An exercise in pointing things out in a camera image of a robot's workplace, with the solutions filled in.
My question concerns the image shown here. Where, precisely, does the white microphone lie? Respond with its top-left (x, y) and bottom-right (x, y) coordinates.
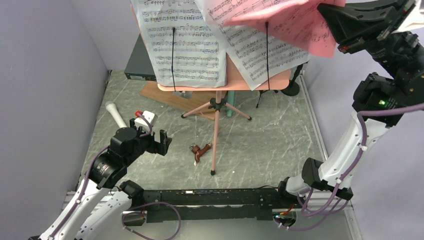
top-left (105, 101), bottom-right (127, 128)

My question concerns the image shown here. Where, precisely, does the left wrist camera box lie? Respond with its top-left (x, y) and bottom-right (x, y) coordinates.
top-left (134, 110), bottom-right (158, 133)

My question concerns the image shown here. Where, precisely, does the black tripod mic stand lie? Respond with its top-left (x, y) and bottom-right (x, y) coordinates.
top-left (255, 89), bottom-right (279, 109)

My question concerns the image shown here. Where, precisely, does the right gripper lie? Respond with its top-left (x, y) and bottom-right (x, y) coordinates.
top-left (319, 0), bottom-right (424, 79)

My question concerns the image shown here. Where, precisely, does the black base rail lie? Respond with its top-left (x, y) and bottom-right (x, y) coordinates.
top-left (127, 186), bottom-right (299, 223)

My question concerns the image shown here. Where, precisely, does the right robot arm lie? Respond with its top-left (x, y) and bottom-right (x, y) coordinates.
top-left (275, 0), bottom-right (424, 208)

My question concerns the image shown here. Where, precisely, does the green microphone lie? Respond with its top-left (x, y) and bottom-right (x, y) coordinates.
top-left (226, 90), bottom-right (236, 118)

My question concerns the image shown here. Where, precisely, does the dark rack audio unit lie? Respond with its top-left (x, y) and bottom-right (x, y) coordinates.
top-left (124, 34), bottom-right (157, 82)

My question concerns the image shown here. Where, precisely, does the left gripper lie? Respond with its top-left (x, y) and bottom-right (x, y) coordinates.
top-left (124, 118), bottom-right (172, 165)

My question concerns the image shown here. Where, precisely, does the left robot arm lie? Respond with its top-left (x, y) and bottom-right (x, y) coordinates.
top-left (31, 118), bottom-right (172, 240)

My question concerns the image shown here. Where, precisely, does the wooden board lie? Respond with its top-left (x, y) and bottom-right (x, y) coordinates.
top-left (139, 81), bottom-right (216, 112)

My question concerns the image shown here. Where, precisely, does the brown plastic faucet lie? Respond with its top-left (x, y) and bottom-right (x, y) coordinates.
top-left (189, 143), bottom-right (213, 165)

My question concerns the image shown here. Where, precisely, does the white sheet music page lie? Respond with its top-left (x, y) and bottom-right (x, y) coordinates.
top-left (209, 23), bottom-right (310, 90)
top-left (131, 0), bottom-right (227, 88)

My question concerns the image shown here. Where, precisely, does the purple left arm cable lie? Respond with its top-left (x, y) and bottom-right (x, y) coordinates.
top-left (47, 112), bottom-right (182, 240)

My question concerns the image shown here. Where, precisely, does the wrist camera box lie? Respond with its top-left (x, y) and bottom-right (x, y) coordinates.
top-left (134, 110), bottom-right (158, 133)
top-left (393, 0), bottom-right (424, 33)

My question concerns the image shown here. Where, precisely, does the black round-base mic stand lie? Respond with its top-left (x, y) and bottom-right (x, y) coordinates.
top-left (281, 63), bottom-right (304, 97)

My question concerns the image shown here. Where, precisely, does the pink sheet music page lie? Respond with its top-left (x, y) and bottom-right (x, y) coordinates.
top-left (193, 0), bottom-right (347, 59)

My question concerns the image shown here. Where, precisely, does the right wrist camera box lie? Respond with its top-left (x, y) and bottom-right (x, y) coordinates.
top-left (393, 0), bottom-right (424, 33)

